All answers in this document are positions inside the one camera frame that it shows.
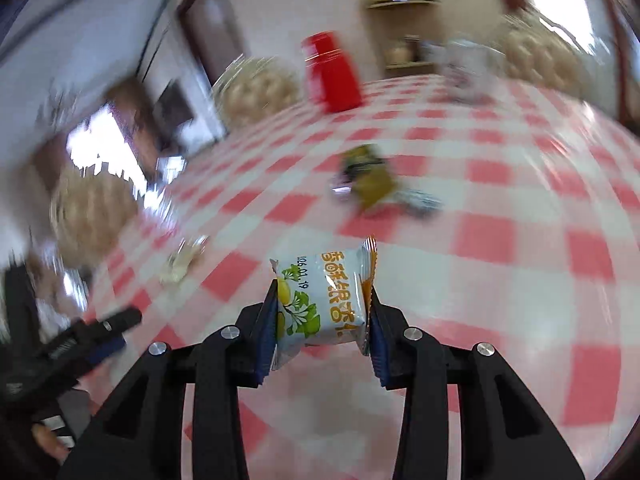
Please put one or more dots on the wall television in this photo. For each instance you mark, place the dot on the wall television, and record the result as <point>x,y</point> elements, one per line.
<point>172,102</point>

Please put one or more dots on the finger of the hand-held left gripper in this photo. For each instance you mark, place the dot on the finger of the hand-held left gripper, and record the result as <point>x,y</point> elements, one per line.
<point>107,342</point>
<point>376,345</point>
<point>264,340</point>

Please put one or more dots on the person's left hand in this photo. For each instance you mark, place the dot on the person's left hand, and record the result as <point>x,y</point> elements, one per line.
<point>49,442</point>

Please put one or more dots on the red plastic jar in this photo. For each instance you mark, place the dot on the red plastic jar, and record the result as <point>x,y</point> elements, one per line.
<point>332,75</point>

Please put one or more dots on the green-yellow snack packet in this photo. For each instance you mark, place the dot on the green-yellow snack packet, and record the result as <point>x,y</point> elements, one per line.
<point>370,177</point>

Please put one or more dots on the clear-wrapped cream cake packet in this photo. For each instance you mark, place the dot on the clear-wrapped cream cake packet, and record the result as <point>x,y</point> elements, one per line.
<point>182,260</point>

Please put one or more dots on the cream tufted dining chair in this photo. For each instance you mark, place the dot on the cream tufted dining chair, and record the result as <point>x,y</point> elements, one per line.
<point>257,90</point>
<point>542,55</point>
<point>92,212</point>

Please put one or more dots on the pale blue yellow-print snack packet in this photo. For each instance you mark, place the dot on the pale blue yellow-print snack packet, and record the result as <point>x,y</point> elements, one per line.
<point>320,300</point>

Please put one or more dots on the wooden wall shelf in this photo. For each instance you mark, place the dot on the wooden wall shelf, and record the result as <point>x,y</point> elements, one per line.
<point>405,35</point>

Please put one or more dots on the red checked tablecloth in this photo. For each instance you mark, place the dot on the red checked tablecloth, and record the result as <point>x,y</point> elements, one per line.
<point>450,260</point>

